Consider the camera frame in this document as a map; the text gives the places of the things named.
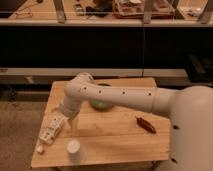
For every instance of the white cylindrical wrist gripper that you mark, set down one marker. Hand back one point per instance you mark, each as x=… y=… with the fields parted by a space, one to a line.
x=70 y=109

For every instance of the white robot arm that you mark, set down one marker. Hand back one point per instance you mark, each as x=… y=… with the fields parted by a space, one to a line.
x=190 y=111

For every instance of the white paper cup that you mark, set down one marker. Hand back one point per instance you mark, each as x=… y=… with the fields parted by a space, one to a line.
x=74 y=150

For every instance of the green bowl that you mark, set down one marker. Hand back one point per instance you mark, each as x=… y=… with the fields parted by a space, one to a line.
x=99 y=105

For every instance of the small white cube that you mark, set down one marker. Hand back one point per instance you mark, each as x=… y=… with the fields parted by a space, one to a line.
x=40 y=149

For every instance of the wooden folding table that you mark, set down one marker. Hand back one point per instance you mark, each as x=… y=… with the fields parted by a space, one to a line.
x=109 y=137

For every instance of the red-brown sausage toy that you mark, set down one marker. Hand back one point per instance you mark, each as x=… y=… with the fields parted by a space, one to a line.
x=146 y=125

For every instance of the black tool on bench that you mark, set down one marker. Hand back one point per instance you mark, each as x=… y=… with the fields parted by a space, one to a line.
x=100 y=11

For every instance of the brown tray of parts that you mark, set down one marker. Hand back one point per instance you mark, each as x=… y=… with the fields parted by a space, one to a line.
x=133 y=9

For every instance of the long workbench shelf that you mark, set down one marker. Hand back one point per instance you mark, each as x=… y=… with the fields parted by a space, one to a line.
x=188 y=13

